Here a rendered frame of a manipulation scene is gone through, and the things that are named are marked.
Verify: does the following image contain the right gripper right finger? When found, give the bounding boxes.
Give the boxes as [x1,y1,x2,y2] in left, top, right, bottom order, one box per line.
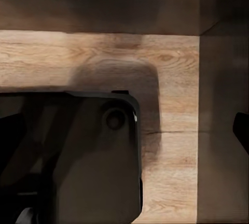
[232,113,249,155]

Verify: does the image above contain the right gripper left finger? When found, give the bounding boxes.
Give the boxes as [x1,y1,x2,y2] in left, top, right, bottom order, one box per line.
[0,113,27,175]

